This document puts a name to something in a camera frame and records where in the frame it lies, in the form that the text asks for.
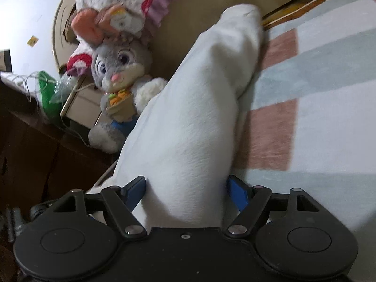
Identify dark wooden dresser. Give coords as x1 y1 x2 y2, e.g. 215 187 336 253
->
1 82 117 281

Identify grey plush bunny toy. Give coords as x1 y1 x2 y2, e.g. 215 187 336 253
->
66 4 167 153

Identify white fleece hooded jacket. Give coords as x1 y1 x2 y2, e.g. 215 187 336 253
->
88 3 264 229

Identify cream bedside cabinet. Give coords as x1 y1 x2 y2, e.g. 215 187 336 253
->
60 76 110 129

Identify checkered pink grey rug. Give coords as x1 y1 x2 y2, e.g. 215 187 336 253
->
229 0 375 281

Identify white power cable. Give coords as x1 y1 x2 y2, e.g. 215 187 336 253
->
8 72 92 148

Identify green white plastic bag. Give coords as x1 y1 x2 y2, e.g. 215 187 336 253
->
37 71 75 123

